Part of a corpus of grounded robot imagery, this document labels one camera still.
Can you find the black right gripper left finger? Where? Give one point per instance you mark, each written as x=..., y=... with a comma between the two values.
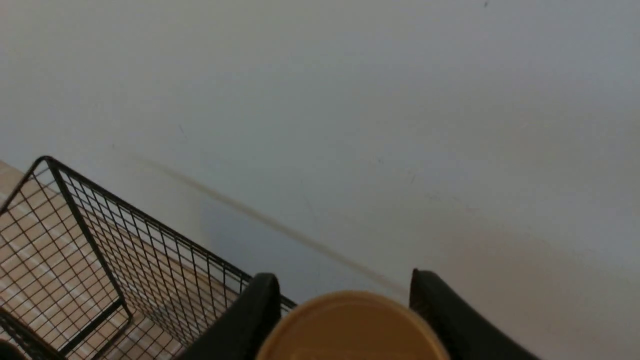
x=240, y=332

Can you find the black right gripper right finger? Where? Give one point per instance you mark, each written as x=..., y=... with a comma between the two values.
x=464, y=332

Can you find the amber cooking wine bottle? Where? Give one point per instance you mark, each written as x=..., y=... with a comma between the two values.
x=352, y=325

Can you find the black wire mesh shelf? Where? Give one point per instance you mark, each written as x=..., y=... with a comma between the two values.
x=85, y=275

